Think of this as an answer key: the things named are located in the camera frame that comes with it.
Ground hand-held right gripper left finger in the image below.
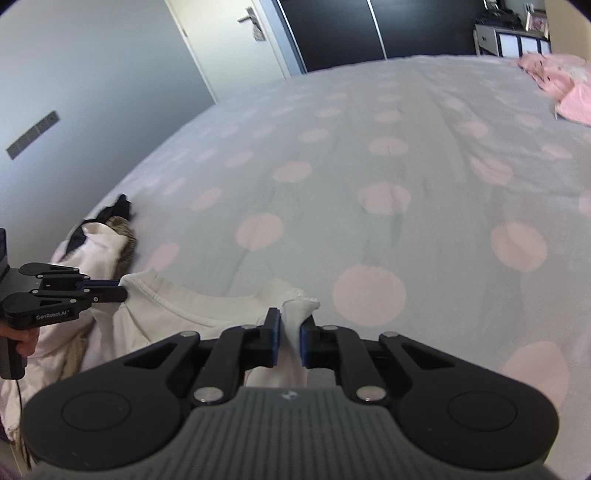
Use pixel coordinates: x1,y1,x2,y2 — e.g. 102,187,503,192
124,307,282,407

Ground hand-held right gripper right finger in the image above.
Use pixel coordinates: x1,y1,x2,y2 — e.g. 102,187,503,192
299,315,462,406

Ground white t-shirt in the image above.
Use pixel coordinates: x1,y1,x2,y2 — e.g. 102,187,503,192
90,271,321,388

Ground pink clothes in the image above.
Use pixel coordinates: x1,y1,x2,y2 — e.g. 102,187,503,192
517,52,591,126

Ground person's left hand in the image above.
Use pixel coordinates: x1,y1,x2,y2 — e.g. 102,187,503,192
0,325,38,357

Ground pale pink garment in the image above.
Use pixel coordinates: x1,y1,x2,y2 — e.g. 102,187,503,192
0,222,134,425

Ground brown knit garment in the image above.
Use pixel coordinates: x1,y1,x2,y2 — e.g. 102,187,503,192
106,217,139,271

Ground black garment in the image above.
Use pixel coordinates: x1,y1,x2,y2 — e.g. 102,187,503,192
95,194,136,223

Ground grey bed with pink dots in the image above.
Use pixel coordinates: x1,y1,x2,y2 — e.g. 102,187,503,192
51,53,591,462

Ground white door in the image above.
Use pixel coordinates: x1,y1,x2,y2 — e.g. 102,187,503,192
166,0,303,100

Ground black wardrobe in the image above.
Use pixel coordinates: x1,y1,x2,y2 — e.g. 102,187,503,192
272,0,485,75

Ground grey wall switch strip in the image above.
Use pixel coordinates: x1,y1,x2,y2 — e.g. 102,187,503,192
6,111,61,160

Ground metal door handle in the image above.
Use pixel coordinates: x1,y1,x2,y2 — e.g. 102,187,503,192
237,7,265,41

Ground photo frame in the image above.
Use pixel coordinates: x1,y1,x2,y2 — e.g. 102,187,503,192
524,11,549,38

